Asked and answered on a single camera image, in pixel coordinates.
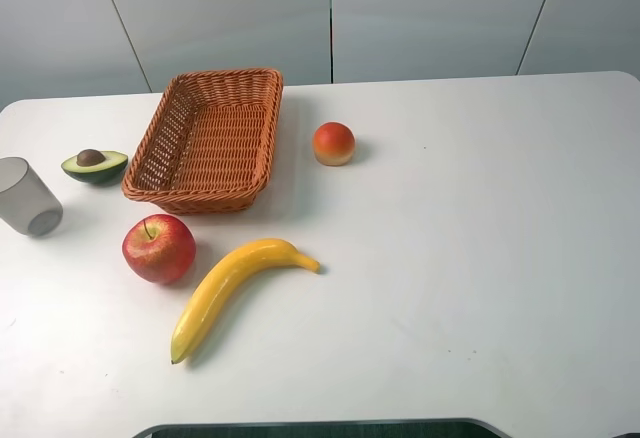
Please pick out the yellow banana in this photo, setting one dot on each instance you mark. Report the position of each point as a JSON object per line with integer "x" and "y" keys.
{"x": 216, "y": 288}

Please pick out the orange wicker basket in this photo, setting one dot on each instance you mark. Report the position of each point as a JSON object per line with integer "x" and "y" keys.
{"x": 210, "y": 145}

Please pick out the orange round bread bun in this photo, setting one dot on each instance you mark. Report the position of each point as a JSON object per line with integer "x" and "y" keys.
{"x": 333, "y": 144}

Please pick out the red apple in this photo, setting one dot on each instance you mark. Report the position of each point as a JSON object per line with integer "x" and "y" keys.
{"x": 160, "y": 249}

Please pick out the halved avocado with pit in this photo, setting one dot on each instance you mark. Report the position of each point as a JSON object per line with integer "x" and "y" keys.
{"x": 94, "y": 167}

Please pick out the grey translucent plastic cup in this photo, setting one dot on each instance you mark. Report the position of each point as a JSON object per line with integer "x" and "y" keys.
{"x": 27, "y": 205}

